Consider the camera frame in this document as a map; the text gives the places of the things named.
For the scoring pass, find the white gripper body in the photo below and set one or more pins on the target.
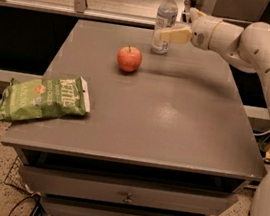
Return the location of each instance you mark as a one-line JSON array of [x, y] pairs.
[[201, 33]]

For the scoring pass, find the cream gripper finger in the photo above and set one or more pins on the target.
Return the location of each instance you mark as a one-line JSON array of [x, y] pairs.
[[179, 35], [196, 15]]

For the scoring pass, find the clear plastic water bottle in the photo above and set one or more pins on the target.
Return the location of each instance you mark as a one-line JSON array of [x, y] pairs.
[[166, 17]]

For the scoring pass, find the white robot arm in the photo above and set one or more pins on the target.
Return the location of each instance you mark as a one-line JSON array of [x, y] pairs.
[[247, 49]]

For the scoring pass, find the red apple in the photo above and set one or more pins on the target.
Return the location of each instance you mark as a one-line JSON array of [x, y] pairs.
[[129, 59]]

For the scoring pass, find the green jalapeno chip bag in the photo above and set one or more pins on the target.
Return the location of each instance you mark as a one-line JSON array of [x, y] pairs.
[[37, 99]]

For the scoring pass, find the grey drawer cabinet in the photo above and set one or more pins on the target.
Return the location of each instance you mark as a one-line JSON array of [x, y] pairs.
[[176, 121]]

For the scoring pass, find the top grey drawer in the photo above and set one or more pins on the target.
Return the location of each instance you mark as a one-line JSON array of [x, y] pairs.
[[122, 191]]

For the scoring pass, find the wire basket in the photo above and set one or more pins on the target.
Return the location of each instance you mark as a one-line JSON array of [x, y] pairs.
[[13, 178]]

